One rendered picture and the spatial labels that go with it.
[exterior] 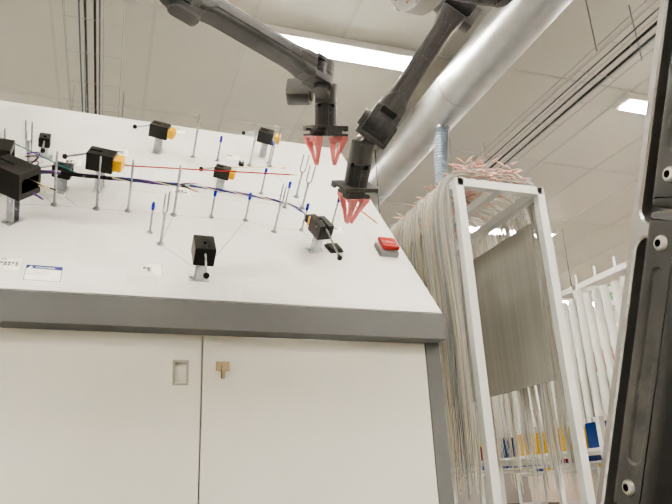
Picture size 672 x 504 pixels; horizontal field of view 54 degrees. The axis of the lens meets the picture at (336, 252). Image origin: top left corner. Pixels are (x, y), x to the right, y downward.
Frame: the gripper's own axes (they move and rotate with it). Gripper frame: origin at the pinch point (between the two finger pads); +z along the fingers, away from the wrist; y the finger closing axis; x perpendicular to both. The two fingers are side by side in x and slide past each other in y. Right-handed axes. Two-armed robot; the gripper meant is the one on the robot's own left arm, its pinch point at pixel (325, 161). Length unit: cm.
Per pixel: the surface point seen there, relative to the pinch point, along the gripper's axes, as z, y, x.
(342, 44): -76, -158, -232
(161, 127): -10, 25, -54
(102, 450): 57, 62, 16
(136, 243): 20, 46, -12
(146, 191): 8, 36, -36
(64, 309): 30, 66, 6
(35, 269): 23, 69, -4
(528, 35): -73, -218, -128
